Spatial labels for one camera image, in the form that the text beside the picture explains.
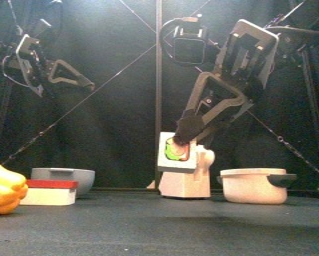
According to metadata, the vertical metal frame pole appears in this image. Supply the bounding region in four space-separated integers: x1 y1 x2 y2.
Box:
153 0 164 189

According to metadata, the black camera cable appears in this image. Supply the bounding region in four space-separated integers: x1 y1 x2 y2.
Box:
157 16 198 63

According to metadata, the grey toy bowl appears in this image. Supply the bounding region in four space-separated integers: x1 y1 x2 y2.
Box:
29 167 96 198

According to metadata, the white pot with handle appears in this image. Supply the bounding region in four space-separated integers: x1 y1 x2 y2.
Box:
216 167 297 205

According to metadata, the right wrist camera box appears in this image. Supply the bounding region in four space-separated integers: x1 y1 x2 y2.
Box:
170 25 209 66

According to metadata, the white sushi piece green filling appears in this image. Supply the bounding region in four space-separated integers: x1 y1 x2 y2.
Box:
156 131 198 174

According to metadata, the yellow toy bell pepper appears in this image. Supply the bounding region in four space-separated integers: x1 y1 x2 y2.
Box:
0 159 29 215

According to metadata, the red and white toy block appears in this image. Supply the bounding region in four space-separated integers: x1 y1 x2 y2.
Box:
18 179 80 207

